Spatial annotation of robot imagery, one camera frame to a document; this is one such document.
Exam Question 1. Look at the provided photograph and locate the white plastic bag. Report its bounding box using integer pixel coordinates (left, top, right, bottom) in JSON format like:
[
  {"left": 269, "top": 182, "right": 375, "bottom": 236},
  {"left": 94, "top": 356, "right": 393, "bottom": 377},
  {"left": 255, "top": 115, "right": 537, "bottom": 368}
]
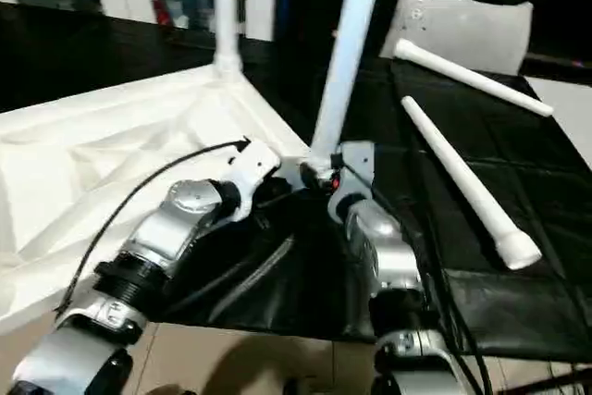
[{"left": 379, "top": 0, "right": 535, "bottom": 74}]

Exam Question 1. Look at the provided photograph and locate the white plastic table top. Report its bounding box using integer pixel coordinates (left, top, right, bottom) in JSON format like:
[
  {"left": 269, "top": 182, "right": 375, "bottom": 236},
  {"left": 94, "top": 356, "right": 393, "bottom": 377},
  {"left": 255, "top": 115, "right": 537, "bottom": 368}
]
[{"left": 0, "top": 64, "right": 315, "bottom": 336}]

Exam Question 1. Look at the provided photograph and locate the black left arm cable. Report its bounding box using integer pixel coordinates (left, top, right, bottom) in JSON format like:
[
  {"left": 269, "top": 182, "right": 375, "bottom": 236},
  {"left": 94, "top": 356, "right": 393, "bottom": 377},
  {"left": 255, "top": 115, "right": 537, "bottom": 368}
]
[{"left": 55, "top": 139, "right": 251, "bottom": 315}]

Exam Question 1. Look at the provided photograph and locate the flat white board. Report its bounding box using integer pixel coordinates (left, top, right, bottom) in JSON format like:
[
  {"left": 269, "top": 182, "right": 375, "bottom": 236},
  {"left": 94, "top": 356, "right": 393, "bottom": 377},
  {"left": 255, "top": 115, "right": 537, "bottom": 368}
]
[{"left": 525, "top": 76, "right": 592, "bottom": 167}]

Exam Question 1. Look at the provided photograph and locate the white plastic table leg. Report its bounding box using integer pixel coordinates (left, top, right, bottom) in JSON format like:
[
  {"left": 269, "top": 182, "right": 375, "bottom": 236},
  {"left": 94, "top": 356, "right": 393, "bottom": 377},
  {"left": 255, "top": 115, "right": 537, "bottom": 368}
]
[
  {"left": 211, "top": 0, "right": 246, "bottom": 80},
  {"left": 400, "top": 96, "right": 543, "bottom": 271},
  {"left": 308, "top": 0, "right": 389, "bottom": 174},
  {"left": 393, "top": 39, "right": 556, "bottom": 118}
]

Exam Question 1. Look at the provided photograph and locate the black work mat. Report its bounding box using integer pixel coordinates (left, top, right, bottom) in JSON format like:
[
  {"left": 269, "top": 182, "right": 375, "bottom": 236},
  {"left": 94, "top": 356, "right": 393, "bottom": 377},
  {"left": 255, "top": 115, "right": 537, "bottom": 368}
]
[{"left": 0, "top": 2, "right": 592, "bottom": 359}]

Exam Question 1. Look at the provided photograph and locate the black floor stand bar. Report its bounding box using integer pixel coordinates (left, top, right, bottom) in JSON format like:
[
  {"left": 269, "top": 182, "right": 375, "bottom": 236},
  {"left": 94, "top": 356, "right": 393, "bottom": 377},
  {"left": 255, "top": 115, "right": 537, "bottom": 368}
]
[{"left": 523, "top": 369, "right": 592, "bottom": 394}]

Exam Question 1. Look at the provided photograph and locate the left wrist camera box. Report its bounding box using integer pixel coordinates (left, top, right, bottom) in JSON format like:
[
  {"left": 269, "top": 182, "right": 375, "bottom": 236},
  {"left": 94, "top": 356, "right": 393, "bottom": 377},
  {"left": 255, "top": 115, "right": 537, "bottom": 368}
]
[{"left": 222, "top": 139, "right": 282, "bottom": 222}]

